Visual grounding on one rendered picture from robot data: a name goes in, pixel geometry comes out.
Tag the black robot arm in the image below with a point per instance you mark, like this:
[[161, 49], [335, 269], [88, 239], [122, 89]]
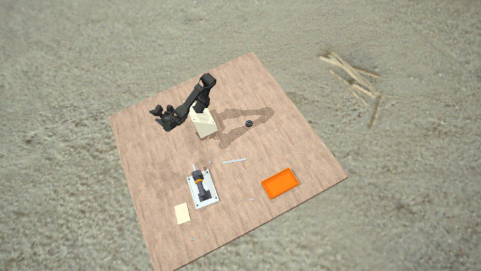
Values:
[[199, 94]]

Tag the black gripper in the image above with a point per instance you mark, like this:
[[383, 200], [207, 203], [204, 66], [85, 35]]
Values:
[[158, 112]]

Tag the orange shallow tray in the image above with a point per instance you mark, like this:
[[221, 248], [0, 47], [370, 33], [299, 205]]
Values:
[[279, 183]]

